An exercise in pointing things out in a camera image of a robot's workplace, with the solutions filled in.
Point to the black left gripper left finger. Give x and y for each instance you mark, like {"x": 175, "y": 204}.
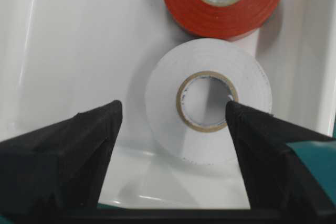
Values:
{"x": 61, "y": 166}

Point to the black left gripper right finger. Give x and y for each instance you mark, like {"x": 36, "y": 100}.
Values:
{"x": 288, "y": 170}

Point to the white tape roll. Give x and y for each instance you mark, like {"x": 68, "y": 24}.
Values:
{"x": 187, "y": 93}

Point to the red tape roll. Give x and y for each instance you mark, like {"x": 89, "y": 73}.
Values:
{"x": 228, "y": 21}

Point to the white plastic case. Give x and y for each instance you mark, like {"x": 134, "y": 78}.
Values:
{"x": 61, "y": 57}

